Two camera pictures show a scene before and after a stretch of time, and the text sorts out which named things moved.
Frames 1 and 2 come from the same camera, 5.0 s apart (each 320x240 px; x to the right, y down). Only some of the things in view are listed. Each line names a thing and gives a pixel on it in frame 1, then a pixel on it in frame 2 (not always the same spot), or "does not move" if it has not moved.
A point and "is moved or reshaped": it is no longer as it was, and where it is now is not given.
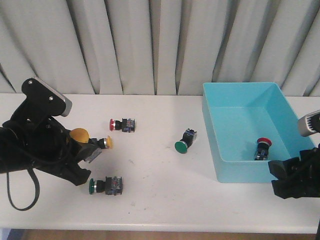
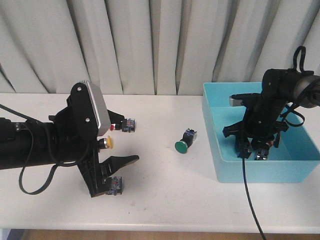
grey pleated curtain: x=160 y=46 does not move
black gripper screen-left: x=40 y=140 to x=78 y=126
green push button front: x=112 y=185 does not move
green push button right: x=182 y=146 does not move
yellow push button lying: x=107 y=142 does not move
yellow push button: x=79 y=137 is moved or reshaped
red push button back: x=127 y=125 does not move
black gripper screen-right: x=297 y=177 to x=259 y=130
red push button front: x=263 y=144 does not move
